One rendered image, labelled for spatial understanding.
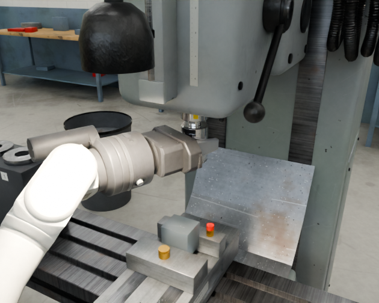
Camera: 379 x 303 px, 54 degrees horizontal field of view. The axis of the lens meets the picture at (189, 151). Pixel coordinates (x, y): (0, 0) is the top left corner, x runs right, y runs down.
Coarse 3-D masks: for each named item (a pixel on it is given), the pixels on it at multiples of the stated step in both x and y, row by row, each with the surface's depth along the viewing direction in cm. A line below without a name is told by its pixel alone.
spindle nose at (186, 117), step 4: (180, 112) 62; (180, 116) 63; (184, 116) 61; (188, 116) 61; (192, 116) 61; (200, 116) 61; (184, 120) 62; (188, 120) 61; (192, 120) 61; (196, 120) 61; (200, 120) 61; (204, 120) 62
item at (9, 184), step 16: (0, 144) 98; (16, 144) 101; (0, 160) 92; (16, 160) 88; (0, 176) 89; (16, 176) 86; (32, 176) 89; (0, 192) 92; (16, 192) 89; (0, 208) 94; (0, 224) 97
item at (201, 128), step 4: (184, 124) 63; (188, 124) 63; (200, 124) 63; (204, 124) 63; (184, 128) 62; (188, 128) 62; (192, 128) 62; (196, 128) 62; (200, 128) 62; (204, 128) 62; (184, 132) 63; (188, 132) 62; (192, 132) 62; (196, 132) 62; (200, 132) 62; (204, 132) 63
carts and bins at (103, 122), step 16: (96, 112) 282; (112, 112) 281; (64, 128) 250; (96, 128) 283; (112, 128) 283; (128, 128) 256; (96, 192) 261; (128, 192) 277; (96, 208) 268; (112, 208) 270
